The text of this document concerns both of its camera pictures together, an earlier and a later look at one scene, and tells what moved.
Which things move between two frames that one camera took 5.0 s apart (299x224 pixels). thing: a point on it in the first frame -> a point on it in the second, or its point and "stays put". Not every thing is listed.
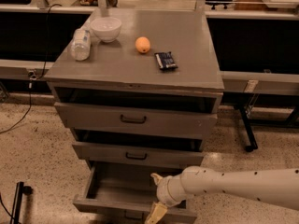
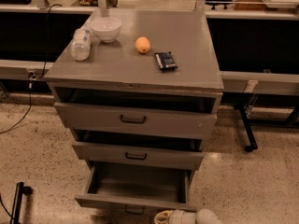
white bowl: (106, 28) stays put
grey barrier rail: (24, 69) stays put
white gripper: (163, 190) -> (181, 217)
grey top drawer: (136, 120) stays put
